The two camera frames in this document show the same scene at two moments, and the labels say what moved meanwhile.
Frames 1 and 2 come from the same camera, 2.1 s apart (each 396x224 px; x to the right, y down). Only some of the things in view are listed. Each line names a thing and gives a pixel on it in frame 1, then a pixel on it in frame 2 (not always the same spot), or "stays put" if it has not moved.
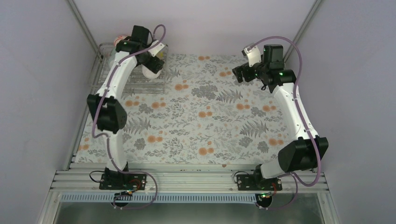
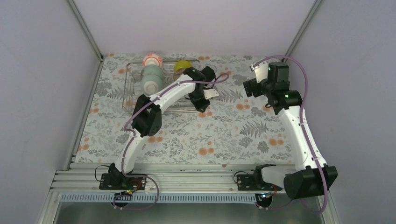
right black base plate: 256,182 stays put
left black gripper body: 151,65 → 195,99
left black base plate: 114,180 stays put
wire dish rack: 137,82 → 132,88
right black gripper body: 248,76 → 251,83
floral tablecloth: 205,115 stays put
